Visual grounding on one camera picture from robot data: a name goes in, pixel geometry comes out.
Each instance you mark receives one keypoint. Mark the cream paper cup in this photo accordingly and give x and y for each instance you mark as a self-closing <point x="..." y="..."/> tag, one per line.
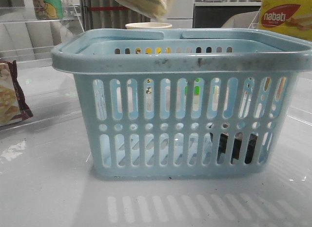
<point x="148" y="25"/>

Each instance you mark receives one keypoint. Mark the green cartoon snack package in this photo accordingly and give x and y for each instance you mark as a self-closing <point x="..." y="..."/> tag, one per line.
<point x="48" y="9"/>

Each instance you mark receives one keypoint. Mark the brown cracker snack bag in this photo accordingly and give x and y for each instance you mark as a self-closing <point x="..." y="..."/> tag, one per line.
<point x="13" y="106"/>

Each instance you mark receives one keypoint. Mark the light blue plastic basket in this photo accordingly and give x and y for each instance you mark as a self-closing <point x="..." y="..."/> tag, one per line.
<point x="155" y="102"/>

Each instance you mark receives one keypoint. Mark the white cabinet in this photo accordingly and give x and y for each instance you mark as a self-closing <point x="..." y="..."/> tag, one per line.
<point x="179" y="15"/>

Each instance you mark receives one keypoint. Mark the yellow Nabati wafer box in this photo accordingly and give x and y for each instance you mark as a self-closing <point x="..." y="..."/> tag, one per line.
<point x="288" y="17"/>

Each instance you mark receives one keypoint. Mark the clear acrylic shelf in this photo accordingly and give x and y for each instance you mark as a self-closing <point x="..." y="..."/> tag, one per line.
<point x="28" y="40"/>

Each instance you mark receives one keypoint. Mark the bagged bread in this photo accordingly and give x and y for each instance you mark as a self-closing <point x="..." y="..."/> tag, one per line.
<point x="153" y="9"/>

